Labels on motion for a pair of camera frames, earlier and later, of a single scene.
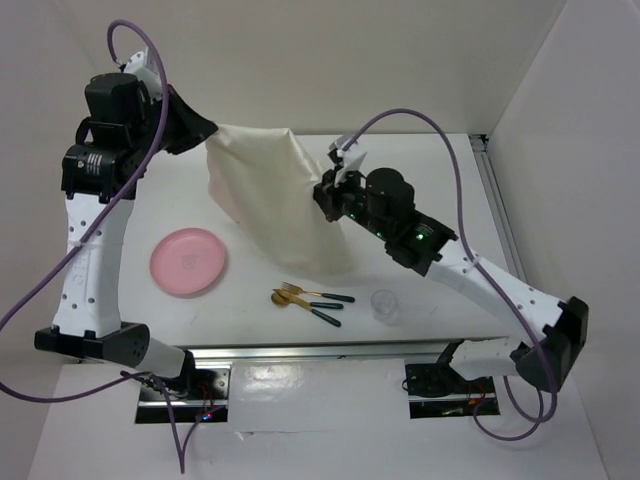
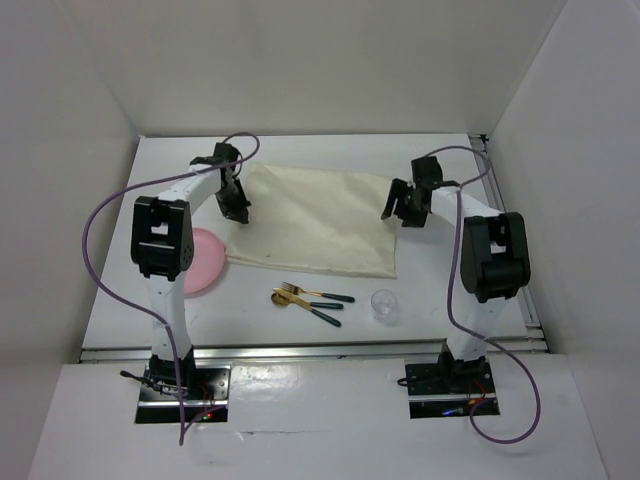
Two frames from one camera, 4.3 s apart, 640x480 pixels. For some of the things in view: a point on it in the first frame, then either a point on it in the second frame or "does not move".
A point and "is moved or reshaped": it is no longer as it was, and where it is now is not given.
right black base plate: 438,390 does not move
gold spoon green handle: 280,301 does not move
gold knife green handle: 288,296 does not move
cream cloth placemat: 265,180 is moved or reshaped
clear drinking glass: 385,306 does not move
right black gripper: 326,193 → 398,189
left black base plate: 197,394 does not move
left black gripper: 193,128 → 237,210
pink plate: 187,260 does not move
